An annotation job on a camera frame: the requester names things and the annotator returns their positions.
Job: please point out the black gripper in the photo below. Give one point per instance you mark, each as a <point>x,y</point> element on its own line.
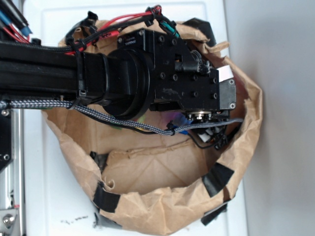
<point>185,81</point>

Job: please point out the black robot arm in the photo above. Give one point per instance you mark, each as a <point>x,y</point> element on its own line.
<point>149,70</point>

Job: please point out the brown paper bag box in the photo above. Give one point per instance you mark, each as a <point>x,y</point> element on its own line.
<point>156,184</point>

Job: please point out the black mounting plate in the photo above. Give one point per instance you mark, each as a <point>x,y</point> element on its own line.
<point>6,138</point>

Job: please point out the aluminium frame rail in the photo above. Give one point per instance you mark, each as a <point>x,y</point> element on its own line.
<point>12,186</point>

